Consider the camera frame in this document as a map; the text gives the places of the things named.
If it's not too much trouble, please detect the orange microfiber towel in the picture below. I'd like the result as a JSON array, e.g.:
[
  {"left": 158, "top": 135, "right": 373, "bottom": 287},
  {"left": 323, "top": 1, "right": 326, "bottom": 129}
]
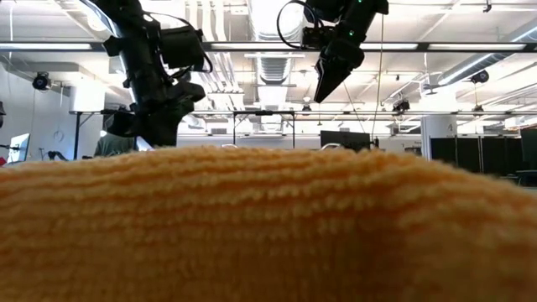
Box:
[{"left": 0, "top": 144, "right": 537, "bottom": 302}]

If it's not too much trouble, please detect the black background table frame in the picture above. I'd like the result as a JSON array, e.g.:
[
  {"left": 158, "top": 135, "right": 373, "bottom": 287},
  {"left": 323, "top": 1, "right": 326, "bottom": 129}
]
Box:
[{"left": 232, "top": 109, "right": 297, "bottom": 149}]

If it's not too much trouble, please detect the black camera cable loop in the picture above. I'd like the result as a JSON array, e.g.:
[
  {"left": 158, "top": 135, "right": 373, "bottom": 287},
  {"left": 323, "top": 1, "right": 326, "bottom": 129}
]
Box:
[{"left": 275, "top": 0, "right": 322, "bottom": 50}]

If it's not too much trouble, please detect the black partition screen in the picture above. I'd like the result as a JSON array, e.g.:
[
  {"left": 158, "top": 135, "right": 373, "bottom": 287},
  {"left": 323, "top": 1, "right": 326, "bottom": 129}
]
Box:
[{"left": 429, "top": 135, "right": 526, "bottom": 175}]

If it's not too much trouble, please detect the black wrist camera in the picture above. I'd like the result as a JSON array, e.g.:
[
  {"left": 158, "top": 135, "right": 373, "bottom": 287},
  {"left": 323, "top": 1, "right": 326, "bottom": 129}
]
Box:
[
  {"left": 160, "top": 24, "right": 208, "bottom": 71},
  {"left": 300, "top": 25, "right": 338, "bottom": 50}
]

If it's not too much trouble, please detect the black ceiling spotlight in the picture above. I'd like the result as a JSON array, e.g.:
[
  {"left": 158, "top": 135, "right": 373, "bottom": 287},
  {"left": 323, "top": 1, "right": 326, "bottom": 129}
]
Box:
[
  {"left": 31, "top": 71, "right": 53, "bottom": 92},
  {"left": 470, "top": 68, "right": 491, "bottom": 86}
]

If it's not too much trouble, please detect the tilted computer monitor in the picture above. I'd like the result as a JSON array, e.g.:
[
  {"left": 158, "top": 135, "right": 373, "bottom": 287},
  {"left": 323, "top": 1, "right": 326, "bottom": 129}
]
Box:
[{"left": 7, "top": 133, "right": 32, "bottom": 164}]

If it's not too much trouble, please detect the person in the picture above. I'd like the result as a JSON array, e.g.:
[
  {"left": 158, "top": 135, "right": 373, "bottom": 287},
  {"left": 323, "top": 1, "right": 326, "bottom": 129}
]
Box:
[{"left": 93, "top": 133, "right": 137, "bottom": 159}]

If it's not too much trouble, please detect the overhead light rail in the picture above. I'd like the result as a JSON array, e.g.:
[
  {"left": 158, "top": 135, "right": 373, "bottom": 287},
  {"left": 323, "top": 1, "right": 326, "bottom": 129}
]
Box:
[{"left": 0, "top": 40, "right": 537, "bottom": 54}]

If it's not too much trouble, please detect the black wide monitor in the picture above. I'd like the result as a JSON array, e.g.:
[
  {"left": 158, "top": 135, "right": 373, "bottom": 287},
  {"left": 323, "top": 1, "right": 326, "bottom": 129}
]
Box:
[{"left": 319, "top": 129, "right": 373, "bottom": 154}]

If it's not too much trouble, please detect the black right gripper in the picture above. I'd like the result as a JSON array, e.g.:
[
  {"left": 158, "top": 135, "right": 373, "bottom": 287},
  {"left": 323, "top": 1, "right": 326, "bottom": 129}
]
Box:
[{"left": 313, "top": 12, "right": 378, "bottom": 104}]

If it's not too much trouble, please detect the black metal frame stand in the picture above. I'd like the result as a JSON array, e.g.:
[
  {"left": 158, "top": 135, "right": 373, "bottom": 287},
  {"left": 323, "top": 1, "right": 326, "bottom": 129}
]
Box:
[{"left": 68, "top": 108, "right": 111, "bottom": 161}]

